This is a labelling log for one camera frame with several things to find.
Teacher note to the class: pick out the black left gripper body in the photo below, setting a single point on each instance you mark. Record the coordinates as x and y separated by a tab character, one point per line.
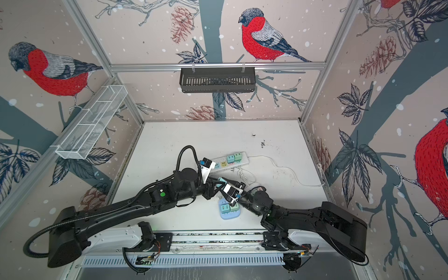
207	189

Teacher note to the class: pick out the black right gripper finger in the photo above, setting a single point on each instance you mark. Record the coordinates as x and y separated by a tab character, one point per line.
230	195
238	186

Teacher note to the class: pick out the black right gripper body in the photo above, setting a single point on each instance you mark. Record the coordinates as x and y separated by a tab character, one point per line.
249	201

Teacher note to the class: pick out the white multicolour power strip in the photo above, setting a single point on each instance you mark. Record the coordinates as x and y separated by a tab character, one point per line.
223	165

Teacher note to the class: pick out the blue square socket hub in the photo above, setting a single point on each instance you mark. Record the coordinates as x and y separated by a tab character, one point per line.
229	215

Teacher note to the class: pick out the white square socket hub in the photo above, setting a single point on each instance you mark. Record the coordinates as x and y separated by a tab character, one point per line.
254	190

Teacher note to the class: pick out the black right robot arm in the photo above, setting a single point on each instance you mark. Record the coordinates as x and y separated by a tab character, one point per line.
343	231

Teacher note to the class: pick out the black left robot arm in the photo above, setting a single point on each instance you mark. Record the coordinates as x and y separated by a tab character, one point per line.
64	241

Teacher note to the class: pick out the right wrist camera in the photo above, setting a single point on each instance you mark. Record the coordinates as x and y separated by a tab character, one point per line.
230	186

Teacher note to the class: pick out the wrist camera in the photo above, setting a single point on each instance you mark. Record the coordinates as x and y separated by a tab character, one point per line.
230	186
206	168

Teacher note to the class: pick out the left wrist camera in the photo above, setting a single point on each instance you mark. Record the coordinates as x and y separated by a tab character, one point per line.
206	168

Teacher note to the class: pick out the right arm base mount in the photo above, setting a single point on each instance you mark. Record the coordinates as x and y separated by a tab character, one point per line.
279	241

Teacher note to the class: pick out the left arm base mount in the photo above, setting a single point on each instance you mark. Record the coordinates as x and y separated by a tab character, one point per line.
156	242

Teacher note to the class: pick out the black hanging wire basket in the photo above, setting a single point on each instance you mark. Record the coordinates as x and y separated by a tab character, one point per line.
218	80

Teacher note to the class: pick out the white wire mesh shelf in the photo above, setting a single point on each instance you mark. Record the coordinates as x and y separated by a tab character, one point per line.
84	136

